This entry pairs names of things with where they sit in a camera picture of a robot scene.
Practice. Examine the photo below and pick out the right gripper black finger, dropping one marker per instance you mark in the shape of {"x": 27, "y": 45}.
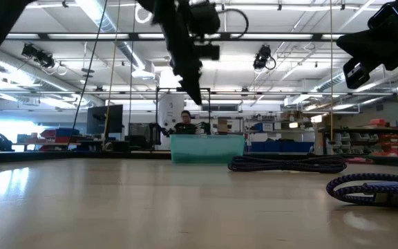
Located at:
{"x": 356, "y": 45}

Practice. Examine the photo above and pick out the person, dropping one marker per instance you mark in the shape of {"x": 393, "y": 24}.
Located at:
{"x": 185, "y": 128}

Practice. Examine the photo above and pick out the teal translucent plastic bin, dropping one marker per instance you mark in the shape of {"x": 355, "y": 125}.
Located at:
{"x": 206, "y": 148}

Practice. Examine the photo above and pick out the cardboard box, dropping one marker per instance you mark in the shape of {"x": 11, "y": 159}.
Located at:
{"x": 222, "y": 126}

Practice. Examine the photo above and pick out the black shelf rack with bins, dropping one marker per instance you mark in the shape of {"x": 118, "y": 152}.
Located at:
{"x": 358, "y": 138}

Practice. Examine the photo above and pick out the orange-red box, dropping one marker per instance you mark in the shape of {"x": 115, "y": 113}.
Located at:
{"x": 378, "y": 122}

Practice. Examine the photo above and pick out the black computer monitor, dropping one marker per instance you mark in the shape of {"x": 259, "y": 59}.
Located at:
{"x": 99, "y": 119}

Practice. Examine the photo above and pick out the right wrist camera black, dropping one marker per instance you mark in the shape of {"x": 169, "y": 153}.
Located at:
{"x": 356, "y": 74}

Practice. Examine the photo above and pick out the black table edge rail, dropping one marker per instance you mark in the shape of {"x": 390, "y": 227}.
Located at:
{"x": 81, "y": 156}

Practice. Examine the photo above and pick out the row of blue bins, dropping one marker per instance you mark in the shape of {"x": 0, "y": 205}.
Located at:
{"x": 282, "y": 147}

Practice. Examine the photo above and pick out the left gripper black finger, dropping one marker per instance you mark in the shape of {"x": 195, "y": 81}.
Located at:
{"x": 192, "y": 86}

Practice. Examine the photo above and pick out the black background robot arm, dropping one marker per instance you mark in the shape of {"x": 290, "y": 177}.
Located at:
{"x": 157, "y": 133}

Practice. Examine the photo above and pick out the red storage bin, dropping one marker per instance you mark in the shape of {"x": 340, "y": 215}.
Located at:
{"x": 48, "y": 134}

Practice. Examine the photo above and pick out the blue storage bin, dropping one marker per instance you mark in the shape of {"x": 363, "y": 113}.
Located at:
{"x": 67, "y": 132}

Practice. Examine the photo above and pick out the white cylindrical column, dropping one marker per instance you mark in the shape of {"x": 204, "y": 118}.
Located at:
{"x": 168, "y": 110}

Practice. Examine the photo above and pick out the white shelf unit with supplies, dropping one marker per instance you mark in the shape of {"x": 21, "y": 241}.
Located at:
{"x": 271, "y": 130}

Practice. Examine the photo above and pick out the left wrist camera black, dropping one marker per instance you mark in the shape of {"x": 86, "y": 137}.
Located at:
{"x": 207, "y": 52}

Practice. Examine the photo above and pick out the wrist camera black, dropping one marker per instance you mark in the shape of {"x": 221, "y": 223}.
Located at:
{"x": 207, "y": 52}
{"x": 356, "y": 74}

